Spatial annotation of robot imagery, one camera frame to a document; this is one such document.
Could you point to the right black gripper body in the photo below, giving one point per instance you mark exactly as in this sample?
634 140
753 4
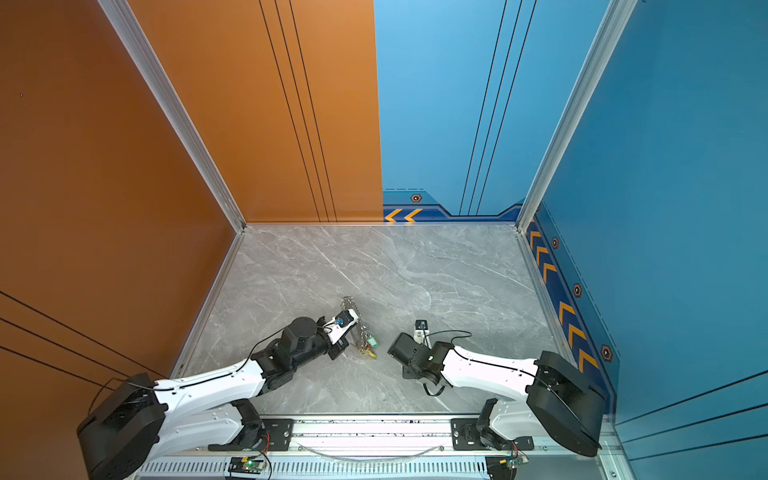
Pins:
411 373

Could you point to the aluminium front rail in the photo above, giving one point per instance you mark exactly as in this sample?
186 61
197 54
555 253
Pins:
376 435

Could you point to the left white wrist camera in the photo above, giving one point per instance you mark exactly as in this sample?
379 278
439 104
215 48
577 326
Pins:
338 325

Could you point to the left green circuit board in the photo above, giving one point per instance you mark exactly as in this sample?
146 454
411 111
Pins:
247 467

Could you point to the bunch of coloured keys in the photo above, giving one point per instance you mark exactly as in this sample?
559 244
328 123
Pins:
367 346

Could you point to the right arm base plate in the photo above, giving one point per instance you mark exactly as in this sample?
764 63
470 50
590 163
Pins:
471 434

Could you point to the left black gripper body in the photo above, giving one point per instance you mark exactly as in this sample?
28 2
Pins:
338 348

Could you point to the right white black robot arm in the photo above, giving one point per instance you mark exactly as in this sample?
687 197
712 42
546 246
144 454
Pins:
530 397

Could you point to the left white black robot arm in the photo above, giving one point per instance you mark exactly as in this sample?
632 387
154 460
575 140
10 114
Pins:
144 419

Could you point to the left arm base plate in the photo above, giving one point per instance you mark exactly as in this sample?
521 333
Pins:
264 435

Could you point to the right green circuit board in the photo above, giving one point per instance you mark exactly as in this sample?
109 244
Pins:
505 467

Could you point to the green circuit board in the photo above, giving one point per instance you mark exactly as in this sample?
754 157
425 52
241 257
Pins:
505 467
247 467

